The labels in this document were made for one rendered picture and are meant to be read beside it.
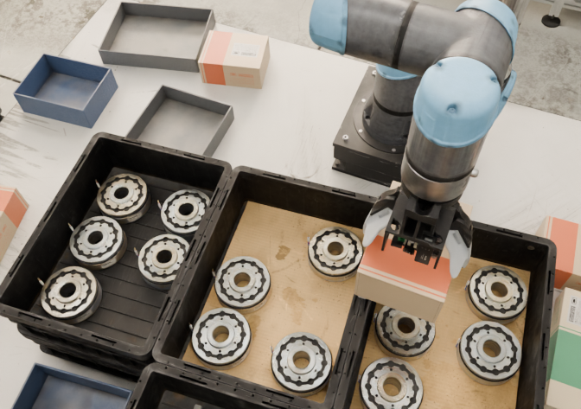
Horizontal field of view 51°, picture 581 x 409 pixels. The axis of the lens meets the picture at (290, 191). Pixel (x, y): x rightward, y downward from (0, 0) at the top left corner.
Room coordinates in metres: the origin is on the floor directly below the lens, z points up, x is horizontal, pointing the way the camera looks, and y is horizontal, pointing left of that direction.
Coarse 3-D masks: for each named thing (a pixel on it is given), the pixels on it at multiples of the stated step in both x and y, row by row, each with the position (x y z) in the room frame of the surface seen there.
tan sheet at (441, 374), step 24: (480, 264) 0.50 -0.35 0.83; (456, 288) 0.45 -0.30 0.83; (456, 312) 0.41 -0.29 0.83; (456, 336) 0.36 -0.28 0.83; (432, 360) 0.32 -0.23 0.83; (456, 360) 0.32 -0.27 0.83; (432, 384) 0.28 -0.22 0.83; (456, 384) 0.28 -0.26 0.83; (480, 384) 0.28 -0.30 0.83; (504, 384) 0.27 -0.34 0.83; (360, 408) 0.25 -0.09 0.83; (432, 408) 0.24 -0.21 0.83; (456, 408) 0.24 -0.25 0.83; (480, 408) 0.24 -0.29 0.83; (504, 408) 0.23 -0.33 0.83
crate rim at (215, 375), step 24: (240, 168) 0.68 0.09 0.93; (336, 192) 0.62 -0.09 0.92; (216, 216) 0.58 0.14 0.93; (192, 264) 0.48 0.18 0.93; (168, 336) 0.36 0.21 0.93; (168, 360) 0.32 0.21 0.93; (336, 360) 0.30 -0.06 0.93; (240, 384) 0.27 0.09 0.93; (336, 384) 0.26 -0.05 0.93; (312, 408) 0.23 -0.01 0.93
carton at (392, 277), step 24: (360, 264) 0.37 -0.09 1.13; (384, 264) 0.36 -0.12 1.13; (408, 264) 0.36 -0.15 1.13; (432, 264) 0.36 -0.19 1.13; (360, 288) 0.35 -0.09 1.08; (384, 288) 0.34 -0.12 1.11; (408, 288) 0.33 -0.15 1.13; (432, 288) 0.33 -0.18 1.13; (408, 312) 0.32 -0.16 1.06; (432, 312) 0.31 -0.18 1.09
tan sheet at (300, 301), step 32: (256, 224) 0.61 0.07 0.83; (288, 224) 0.61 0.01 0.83; (320, 224) 0.60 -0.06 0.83; (256, 256) 0.54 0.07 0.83; (288, 256) 0.54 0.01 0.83; (288, 288) 0.47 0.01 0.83; (320, 288) 0.47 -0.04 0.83; (352, 288) 0.46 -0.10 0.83; (256, 320) 0.41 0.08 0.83; (288, 320) 0.41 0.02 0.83; (320, 320) 0.41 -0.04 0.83; (192, 352) 0.36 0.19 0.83; (256, 352) 0.35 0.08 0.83
